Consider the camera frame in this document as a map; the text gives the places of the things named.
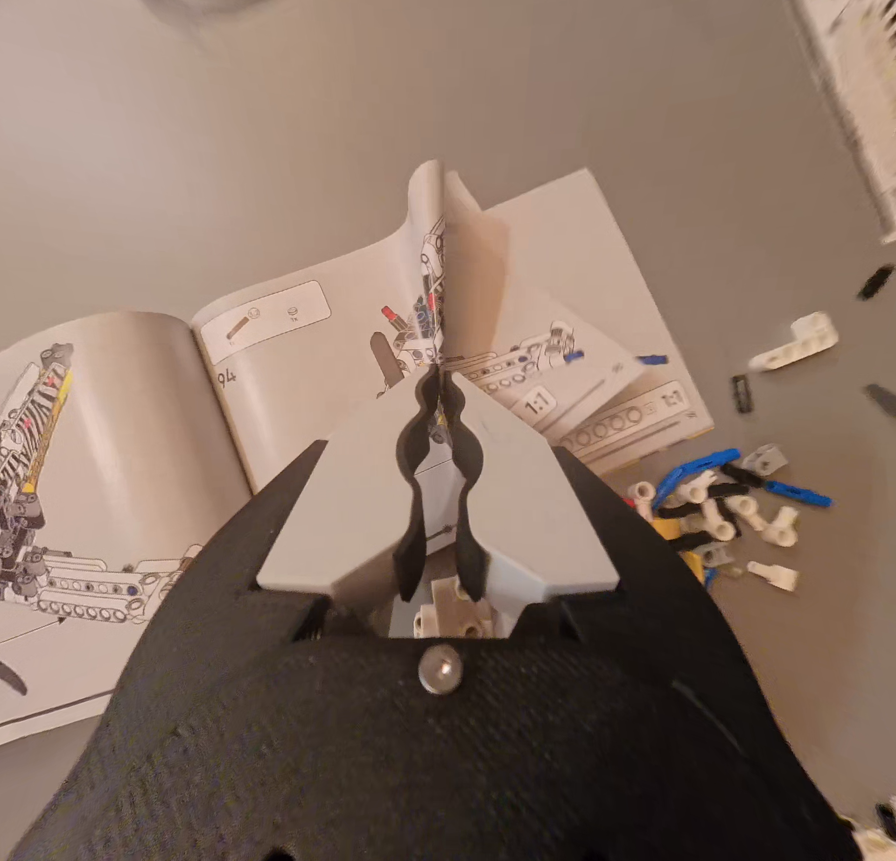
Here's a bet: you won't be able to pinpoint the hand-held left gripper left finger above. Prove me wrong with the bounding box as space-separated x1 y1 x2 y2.
255 365 443 631

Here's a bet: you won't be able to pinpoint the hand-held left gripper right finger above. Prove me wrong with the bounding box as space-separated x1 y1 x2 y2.
441 369 622 631

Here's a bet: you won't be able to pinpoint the lego instruction booklet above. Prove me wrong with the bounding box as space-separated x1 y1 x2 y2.
0 161 715 746

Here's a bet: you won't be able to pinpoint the cream lego assembly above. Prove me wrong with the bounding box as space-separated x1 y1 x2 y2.
412 575 499 639

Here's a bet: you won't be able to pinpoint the pile of loose lego pieces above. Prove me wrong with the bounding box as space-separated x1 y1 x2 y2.
623 448 834 592

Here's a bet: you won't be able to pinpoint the white angled lego beam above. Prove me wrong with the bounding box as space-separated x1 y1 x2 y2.
749 312 839 372

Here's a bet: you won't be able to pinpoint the white and black lego bits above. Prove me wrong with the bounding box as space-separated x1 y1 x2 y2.
836 784 896 861

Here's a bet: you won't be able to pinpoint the zebra print sticker sheet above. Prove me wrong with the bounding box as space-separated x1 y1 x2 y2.
773 0 896 244

